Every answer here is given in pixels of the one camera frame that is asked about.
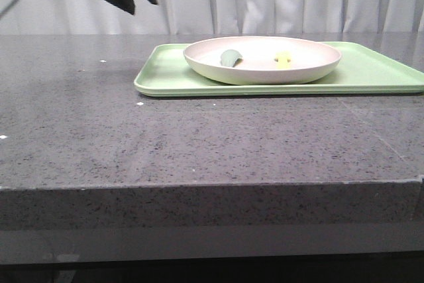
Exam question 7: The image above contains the pale green plastic spoon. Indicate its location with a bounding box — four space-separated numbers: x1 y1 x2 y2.
220 49 242 68

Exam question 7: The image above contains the yellow plastic fork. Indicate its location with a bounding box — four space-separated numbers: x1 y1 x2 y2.
274 51 292 69

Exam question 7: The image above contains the white pleated curtain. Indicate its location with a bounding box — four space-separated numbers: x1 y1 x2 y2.
1 0 423 34

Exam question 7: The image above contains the light green serving tray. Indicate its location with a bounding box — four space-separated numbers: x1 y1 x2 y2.
134 42 423 97

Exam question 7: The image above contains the white round plate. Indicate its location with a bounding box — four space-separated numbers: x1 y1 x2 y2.
184 36 342 85

